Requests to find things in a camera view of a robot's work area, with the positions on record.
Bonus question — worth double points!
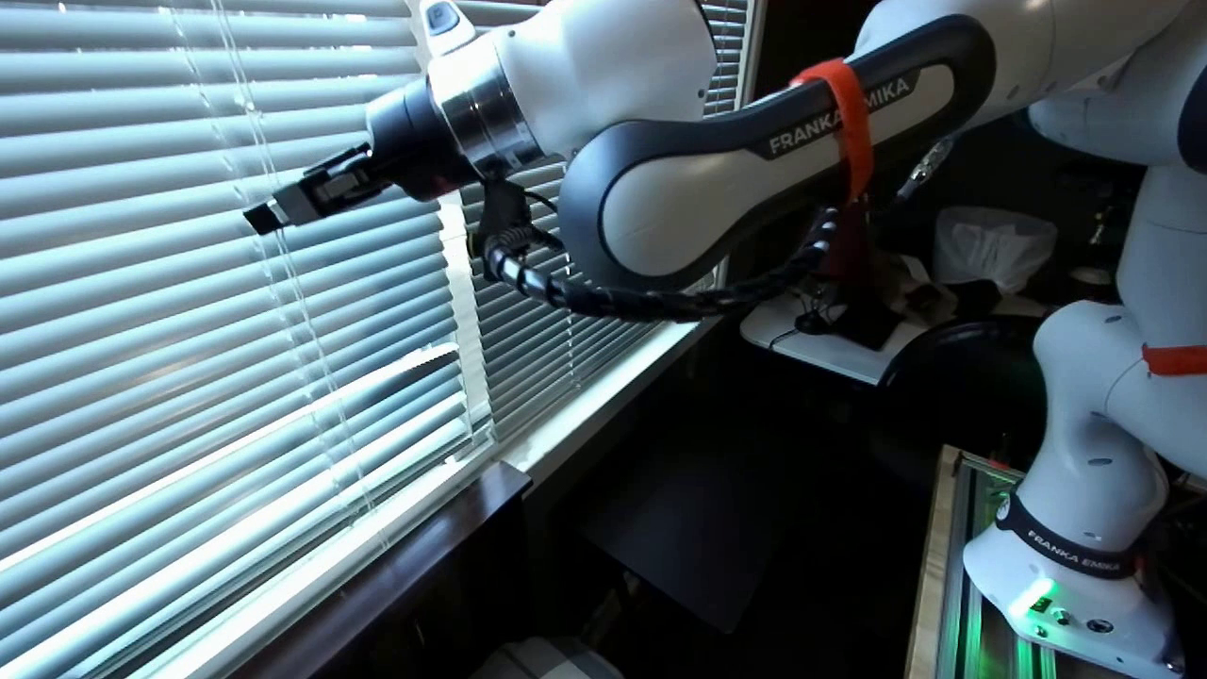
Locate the white plastic bag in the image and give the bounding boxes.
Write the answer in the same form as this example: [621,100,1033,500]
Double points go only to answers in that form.
[933,208,1054,294]

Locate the white window blinds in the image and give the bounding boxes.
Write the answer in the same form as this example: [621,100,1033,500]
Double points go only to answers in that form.
[0,0,757,679]

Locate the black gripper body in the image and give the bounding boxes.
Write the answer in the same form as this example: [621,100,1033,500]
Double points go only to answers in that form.
[277,79,474,226]

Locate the white blind pull cord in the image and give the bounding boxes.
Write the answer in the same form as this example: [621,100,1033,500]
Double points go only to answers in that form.
[156,0,379,506]

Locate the black cable bundle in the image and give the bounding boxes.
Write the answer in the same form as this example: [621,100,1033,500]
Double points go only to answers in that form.
[472,173,871,324]

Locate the white window sill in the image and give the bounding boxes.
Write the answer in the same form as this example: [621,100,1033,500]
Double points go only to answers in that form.
[130,313,705,679]

